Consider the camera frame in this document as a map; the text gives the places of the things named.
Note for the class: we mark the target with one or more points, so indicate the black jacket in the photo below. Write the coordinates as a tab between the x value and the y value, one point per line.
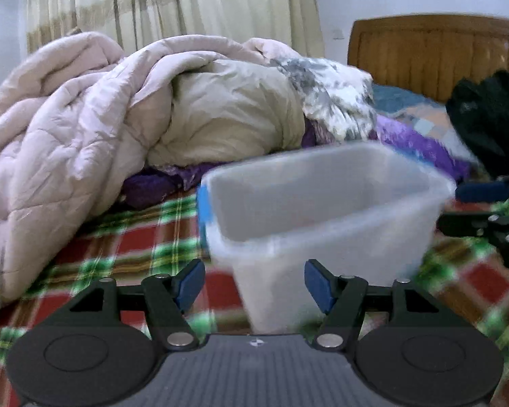
492	118

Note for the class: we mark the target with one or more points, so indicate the purple floral blanket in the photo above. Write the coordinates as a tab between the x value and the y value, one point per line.
407	140

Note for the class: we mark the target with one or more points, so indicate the wooden headboard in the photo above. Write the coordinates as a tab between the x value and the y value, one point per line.
428	55

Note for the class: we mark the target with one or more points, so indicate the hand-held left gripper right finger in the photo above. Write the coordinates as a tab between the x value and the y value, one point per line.
320	286

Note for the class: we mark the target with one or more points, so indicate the beige duvet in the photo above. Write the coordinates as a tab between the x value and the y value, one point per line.
237	114

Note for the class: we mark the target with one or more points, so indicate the pink quilted comforter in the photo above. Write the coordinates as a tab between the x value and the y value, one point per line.
59	144

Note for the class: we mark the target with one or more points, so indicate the patchwork pillow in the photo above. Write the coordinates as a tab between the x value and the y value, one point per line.
428	123

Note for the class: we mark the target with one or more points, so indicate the red green plaid bed sheet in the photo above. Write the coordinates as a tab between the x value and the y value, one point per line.
131	246

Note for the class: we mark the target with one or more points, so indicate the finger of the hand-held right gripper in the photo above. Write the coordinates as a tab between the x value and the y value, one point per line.
483	191
466	224

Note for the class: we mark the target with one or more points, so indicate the translucent plastic storage container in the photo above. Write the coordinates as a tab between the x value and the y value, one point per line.
322	186

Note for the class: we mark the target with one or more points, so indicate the grey floral white cloth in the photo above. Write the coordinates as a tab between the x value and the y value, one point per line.
331	93

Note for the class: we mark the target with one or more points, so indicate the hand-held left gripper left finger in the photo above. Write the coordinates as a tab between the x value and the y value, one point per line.
190	284

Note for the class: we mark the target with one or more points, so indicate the beige patterned curtain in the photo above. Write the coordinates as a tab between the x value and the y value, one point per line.
195	4

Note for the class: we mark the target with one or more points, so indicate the white wall socket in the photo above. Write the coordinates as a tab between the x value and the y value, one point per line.
338	34

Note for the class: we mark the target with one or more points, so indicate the blue pillow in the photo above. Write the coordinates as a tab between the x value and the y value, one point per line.
398	97

